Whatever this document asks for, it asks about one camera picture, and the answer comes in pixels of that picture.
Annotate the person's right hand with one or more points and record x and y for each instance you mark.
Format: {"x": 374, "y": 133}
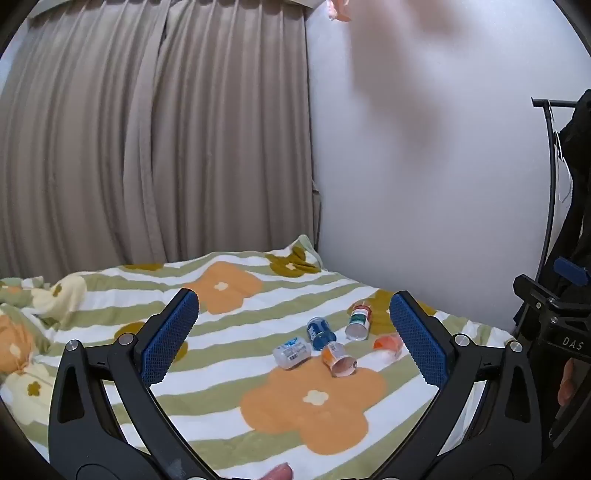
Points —
{"x": 566, "y": 383}

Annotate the blue cup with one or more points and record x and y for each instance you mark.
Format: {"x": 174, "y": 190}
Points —
{"x": 318, "y": 333}

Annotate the pink hanging object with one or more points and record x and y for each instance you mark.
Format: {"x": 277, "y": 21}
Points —
{"x": 338, "y": 8}

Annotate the beige curtain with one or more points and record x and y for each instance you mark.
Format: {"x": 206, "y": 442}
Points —
{"x": 152, "y": 134}

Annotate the green red striped cup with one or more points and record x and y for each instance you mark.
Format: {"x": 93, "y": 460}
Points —
{"x": 360, "y": 321}

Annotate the orange white cup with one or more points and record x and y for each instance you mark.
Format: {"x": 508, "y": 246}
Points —
{"x": 387, "y": 345}

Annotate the person's left hand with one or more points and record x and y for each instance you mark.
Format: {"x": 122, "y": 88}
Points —
{"x": 278, "y": 473}

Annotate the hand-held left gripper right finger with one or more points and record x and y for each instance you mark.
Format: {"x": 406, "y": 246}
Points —
{"x": 419, "y": 344}

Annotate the floral striped blanket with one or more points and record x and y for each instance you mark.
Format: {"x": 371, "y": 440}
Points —
{"x": 286, "y": 401}

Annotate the white blue-labelled small bottle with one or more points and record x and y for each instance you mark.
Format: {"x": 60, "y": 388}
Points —
{"x": 291, "y": 353}

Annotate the black clothes rack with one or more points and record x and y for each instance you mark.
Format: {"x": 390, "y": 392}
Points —
{"x": 549, "y": 184}

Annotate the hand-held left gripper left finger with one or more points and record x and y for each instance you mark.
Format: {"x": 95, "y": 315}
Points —
{"x": 170, "y": 339}

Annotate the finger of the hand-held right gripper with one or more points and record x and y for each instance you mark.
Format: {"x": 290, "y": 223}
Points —
{"x": 572, "y": 270}
{"x": 531, "y": 288}

